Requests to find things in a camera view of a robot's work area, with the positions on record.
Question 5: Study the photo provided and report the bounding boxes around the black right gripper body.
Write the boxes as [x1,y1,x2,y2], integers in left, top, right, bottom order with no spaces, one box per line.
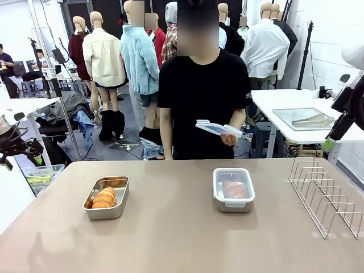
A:
[326,85,364,142]

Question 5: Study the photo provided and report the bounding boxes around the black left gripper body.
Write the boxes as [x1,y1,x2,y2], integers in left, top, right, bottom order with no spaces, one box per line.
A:
[0,136,31,156]

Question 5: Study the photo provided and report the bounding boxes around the perforated metal baking tray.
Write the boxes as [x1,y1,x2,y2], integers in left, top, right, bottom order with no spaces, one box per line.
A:
[272,107,341,131]

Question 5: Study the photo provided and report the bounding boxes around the golden croissant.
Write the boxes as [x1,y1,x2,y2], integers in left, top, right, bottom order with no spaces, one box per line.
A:
[222,180,247,199]
[92,186,117,209]

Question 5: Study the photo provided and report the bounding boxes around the steel rectangular container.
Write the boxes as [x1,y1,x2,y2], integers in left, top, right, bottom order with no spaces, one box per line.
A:
[82,175,130,221]
[213,167,256,213]

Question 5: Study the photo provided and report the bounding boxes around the clear plastic snap lid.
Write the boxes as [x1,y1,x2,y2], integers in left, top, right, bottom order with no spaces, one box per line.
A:
[213,167,256,208]
[195,119,246,140]

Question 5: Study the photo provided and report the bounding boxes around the person's right forearm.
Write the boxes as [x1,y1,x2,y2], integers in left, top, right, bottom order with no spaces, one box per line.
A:
[159,107,175,160]

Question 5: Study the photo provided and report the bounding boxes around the person's left forearm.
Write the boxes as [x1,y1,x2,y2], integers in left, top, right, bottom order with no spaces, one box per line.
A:
[229,107,247,134]

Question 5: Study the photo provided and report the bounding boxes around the person's left hand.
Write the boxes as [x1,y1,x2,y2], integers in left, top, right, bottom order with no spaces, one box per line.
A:
[220,131,238,147]

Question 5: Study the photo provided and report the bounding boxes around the clear plastic storage bin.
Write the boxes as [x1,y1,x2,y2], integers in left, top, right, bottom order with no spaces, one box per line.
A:
[21,164,65,197]

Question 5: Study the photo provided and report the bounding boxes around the blue cloth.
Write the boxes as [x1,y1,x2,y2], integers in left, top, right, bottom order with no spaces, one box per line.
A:
[73,110,96,150]

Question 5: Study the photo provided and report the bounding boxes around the dark jacket pile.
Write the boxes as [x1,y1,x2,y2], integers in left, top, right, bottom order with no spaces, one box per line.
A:
[36,90,94,134]

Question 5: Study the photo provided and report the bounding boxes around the silver tripod stand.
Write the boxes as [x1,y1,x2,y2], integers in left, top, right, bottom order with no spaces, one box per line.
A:
[28,36,83,162]

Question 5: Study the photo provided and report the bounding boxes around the black stool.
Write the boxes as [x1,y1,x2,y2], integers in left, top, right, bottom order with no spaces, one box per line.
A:
[250,122,285,159]

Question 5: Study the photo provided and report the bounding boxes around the white rectangular table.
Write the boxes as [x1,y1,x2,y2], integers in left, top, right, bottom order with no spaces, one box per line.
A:
[250,88,364,159]

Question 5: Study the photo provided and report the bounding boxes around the black light stand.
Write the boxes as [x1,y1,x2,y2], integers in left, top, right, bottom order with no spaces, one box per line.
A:
[297,20,315,90]

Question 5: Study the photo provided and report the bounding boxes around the black boots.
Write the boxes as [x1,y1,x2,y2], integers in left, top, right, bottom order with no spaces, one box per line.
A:
[98,110,126,142]

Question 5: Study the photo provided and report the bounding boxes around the seated person in white shirt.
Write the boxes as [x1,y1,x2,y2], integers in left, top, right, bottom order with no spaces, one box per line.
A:
[22,48,49,83]

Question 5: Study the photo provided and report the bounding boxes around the seated person in dark shirt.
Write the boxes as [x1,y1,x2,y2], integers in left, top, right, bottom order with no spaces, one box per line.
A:
[0,44,15,77]

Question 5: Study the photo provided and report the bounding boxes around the mannequin in black jacket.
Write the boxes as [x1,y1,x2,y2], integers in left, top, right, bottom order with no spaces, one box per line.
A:
[270,3,299,57]

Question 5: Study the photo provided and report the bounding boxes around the mannequin in dark red top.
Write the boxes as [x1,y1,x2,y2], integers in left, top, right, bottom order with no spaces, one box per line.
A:
[68,15,92,109]

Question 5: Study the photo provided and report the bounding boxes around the mannequin in white shirt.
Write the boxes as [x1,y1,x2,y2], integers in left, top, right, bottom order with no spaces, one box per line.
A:
[241,2,291,90]

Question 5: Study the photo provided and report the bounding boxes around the mannequin in cream jacket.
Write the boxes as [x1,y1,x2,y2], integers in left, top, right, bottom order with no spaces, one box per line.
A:
[82,11,127,111]

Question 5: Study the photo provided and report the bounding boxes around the mannequin in light blue fleece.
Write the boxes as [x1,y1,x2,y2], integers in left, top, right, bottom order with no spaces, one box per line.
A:
[119,0,160,137]

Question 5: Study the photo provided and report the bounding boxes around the person in black t-shirt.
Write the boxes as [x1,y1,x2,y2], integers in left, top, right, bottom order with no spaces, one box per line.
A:
[157,0,253,160]

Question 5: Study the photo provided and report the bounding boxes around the mannequin in red jacket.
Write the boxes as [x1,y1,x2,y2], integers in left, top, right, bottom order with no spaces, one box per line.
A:
[146,13,167,69]

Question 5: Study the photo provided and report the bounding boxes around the mannequin in plaid shirt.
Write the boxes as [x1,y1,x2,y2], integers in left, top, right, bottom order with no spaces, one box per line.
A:
[161,2,179,63]

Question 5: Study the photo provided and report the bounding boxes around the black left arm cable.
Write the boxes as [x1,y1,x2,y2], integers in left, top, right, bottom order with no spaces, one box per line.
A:
[0,127,29,143]

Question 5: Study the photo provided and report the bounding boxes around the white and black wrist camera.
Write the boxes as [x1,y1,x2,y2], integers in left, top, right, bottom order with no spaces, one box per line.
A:
[312,85,342,100]

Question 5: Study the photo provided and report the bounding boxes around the metal wire lid rack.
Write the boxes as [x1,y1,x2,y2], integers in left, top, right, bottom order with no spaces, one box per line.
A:
[288,157,363,240]

